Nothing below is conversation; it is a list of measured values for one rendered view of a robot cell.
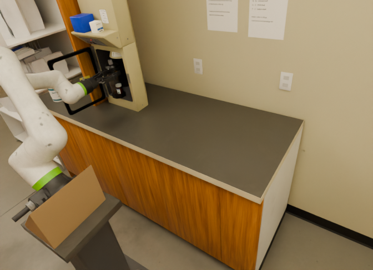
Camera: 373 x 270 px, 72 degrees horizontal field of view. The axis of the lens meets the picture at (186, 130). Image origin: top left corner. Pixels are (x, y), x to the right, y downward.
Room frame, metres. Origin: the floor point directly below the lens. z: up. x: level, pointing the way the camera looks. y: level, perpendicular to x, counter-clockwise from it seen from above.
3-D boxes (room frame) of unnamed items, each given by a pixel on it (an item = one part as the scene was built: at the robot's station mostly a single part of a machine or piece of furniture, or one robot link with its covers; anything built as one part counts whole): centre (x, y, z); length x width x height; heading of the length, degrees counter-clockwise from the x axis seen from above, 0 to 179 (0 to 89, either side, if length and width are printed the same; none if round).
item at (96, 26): (1.65, 0.46, 1.54); 0.05 x 0.05 x 0.06; 59
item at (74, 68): (1.69, 0.69, 1.19); 0.30 x 0.01 x 0.40; 134
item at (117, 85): (1.72, 0.46, 1.16); 0.11 x 0.11 x 0.21
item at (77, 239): (0.79, 0.57, 0.92); 0.32 x 0.32 x 0.04; 54
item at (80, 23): (1.72, 0.55, 1.56); 0.10 x 0.10 x 0.09; 51
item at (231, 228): (1.66, 0.28, 0.45); 2.05 x 0.67 x 0.90; 51
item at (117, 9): (1.81, 0.38, 1.33); 0.32 x 0.25 x 0.77; 51
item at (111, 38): (1.67, 0.49, 1.46); 0.32 x 0.12 x 0.10; 51
